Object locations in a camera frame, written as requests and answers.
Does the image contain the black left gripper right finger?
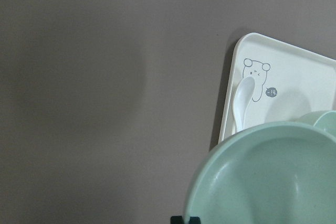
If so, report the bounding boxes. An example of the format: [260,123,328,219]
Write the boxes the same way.
[188,217,201,224]

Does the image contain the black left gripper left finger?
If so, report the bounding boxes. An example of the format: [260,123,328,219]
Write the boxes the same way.
[170,216,183,224]

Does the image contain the green bowl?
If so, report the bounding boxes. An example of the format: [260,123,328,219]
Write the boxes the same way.
[296,110,335,136]
[183,122,335,223]

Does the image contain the white plastic spoon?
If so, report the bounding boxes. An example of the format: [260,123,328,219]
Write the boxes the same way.
[232,77,255,133]

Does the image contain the green bowl on tray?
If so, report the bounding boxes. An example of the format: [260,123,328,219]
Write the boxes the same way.
[296,110,335,136]

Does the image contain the cream bunny tray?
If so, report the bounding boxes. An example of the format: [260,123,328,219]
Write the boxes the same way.
[218,33,335,142]

